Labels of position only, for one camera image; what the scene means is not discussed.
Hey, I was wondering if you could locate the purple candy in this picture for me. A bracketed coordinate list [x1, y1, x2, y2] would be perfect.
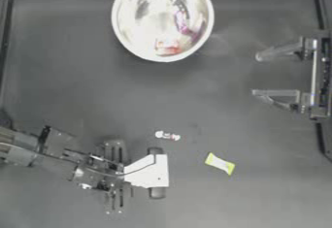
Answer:
[173, 8, 207, 44]

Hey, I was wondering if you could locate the steel bowl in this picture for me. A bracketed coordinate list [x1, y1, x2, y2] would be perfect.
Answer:
[110, 0, 216, 63]

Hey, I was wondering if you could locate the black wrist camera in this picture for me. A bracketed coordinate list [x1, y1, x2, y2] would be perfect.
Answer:
[145, 146, 169, 201]

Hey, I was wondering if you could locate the white black red twist candy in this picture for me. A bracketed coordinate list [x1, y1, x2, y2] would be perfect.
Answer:
[155, 129, 184, 142]

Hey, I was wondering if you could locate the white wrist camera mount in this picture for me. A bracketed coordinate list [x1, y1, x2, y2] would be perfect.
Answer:
[122, 153, 172, 189]

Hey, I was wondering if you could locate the green white candy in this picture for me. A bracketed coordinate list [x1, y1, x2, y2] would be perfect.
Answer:
[204, 151, 238, 177]

